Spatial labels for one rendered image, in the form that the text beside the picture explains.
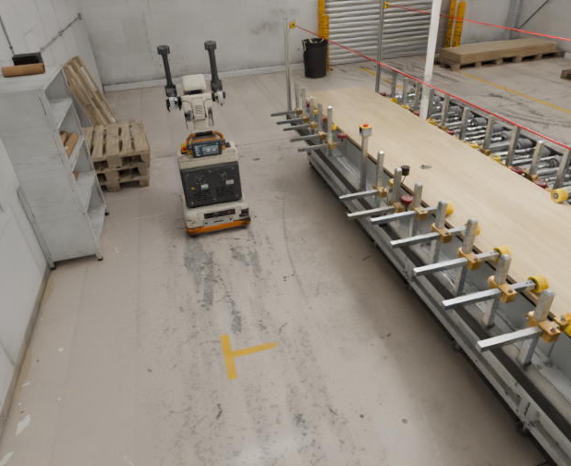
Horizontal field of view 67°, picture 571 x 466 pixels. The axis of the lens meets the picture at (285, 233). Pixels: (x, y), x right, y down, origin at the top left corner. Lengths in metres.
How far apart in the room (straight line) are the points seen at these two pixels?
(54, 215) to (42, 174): 0.38
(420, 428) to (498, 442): 0.41
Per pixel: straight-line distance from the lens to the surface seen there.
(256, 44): 10.28
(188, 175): 4.08
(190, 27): 10.04
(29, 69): 4.28
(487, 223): 2.81
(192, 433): 2.81
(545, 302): 2.03
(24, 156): 3.96
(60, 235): 4.24
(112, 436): 2.95
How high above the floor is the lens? 2.30
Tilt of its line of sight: 33 degrees down
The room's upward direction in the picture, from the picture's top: 4 degrees counter-clockwise
